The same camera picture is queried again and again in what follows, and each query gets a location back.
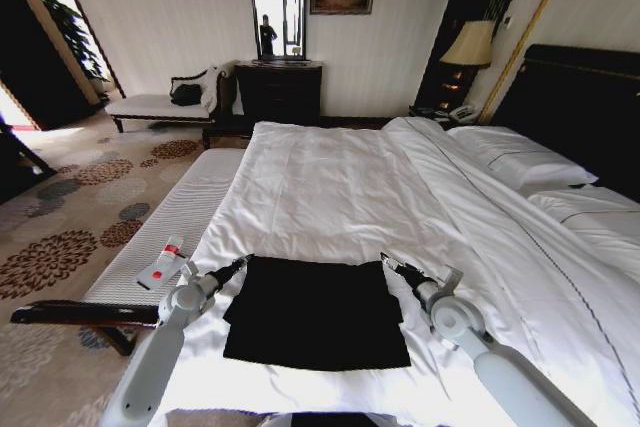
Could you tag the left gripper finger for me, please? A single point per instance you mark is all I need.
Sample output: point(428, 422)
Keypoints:
point(240, 265)
point(242, 258)

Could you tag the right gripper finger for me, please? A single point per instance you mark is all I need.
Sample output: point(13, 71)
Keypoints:
point(396, 263)
point(388, 262)

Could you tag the black garment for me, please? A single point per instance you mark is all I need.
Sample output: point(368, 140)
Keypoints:
point(315, 312)

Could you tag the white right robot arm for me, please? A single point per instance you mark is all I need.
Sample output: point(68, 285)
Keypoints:
point(480, 342)

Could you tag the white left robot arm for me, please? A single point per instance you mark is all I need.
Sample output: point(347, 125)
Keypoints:
point(165, 327)

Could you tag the white upholstered bed bench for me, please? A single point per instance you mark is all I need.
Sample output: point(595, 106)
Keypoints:
point(165, 227)

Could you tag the dark bed headboard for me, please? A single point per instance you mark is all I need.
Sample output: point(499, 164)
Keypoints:
point(575, 107)

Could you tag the white packet with red dot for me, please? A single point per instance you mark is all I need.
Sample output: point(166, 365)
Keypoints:
point(157, 274)

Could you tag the white duvet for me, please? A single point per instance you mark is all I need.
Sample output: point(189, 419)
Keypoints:
point(360, 197)

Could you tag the dark nightstand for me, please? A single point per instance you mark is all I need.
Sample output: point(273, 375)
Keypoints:
point(430, 114)

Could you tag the white pillow with dark piping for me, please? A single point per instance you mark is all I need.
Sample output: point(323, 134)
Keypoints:
point(520, 157)
point(595, 219)

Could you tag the white telephone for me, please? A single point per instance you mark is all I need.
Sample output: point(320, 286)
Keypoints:
point(462, 112)

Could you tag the dark wooden dresser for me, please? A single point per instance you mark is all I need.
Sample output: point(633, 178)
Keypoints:
point(278, 94)

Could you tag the black bag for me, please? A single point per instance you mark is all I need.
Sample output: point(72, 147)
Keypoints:
point(186, 95)

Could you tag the person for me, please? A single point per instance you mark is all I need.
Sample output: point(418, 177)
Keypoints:
point(267, 36)

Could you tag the table lamp with cream shade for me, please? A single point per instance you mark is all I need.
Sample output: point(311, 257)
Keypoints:
point(469, 44)

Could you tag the dark wooden furniture piece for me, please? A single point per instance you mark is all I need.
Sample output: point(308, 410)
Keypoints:
point(20, 162)

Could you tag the green potted plant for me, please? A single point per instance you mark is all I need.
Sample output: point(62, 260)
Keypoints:
point(70, 32)

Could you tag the white chaise with dark frame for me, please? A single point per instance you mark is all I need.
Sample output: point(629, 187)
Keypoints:
point(160, 107)

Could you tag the dark framed wall mirror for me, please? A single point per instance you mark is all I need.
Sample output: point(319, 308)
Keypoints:
point(277, 2)

